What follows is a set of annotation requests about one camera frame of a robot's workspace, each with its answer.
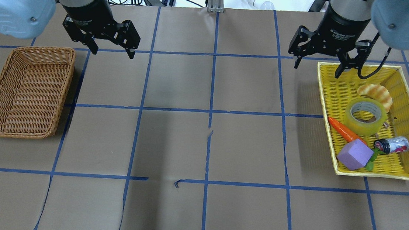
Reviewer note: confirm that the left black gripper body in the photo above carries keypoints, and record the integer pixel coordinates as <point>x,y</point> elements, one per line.
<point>89,11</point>

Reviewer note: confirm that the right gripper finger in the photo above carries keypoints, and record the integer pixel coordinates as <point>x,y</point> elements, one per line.
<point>295,51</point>
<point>346,62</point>

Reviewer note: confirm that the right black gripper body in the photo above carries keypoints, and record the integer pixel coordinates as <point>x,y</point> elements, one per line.
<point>339,30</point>

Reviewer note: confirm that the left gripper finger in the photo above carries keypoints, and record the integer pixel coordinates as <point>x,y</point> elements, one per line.
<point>130,38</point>
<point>89,41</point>

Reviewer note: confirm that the yellow tape roll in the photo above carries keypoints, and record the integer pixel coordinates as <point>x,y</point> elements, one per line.
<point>365,116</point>

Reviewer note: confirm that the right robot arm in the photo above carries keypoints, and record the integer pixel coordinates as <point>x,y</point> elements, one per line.
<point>389,21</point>

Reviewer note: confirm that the toy croissant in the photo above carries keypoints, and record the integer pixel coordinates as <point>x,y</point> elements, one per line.
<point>377,92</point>

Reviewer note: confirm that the black power adapter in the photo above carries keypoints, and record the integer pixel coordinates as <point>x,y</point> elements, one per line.
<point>155,3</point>

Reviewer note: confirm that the toy carrot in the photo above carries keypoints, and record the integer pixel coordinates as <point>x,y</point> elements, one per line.
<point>347,134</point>

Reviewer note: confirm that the white light bulb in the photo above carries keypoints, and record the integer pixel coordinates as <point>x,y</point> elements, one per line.
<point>261,4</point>

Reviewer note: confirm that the brown wicker basket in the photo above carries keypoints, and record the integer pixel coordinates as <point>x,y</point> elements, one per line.
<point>34,83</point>

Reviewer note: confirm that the purple foam cube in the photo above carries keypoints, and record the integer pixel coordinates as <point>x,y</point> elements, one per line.
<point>355,155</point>

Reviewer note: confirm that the small black-capped bottle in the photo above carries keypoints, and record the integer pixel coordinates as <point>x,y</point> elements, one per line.
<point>392,145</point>

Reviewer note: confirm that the yellow plastic basket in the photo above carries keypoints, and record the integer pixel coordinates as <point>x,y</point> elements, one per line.
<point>336,96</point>

